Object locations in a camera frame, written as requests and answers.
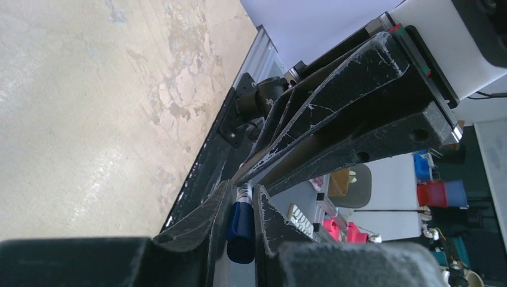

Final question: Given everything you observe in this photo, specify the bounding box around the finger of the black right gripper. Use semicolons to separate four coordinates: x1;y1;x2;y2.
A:
259;102;460;196

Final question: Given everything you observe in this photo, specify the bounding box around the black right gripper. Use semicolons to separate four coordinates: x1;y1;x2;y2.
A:
233;11;463;185

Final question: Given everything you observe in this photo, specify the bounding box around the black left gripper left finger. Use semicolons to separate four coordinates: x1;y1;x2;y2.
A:
1;181;232;286

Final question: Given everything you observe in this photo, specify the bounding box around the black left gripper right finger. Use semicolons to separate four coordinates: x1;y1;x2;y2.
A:
253;185;446;286

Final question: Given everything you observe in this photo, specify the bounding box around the blue marker cap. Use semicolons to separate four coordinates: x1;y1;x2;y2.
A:
226;183;255;264

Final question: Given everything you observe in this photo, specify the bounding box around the aluminium frame rail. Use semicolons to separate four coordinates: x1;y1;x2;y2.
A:
232;25;286;88

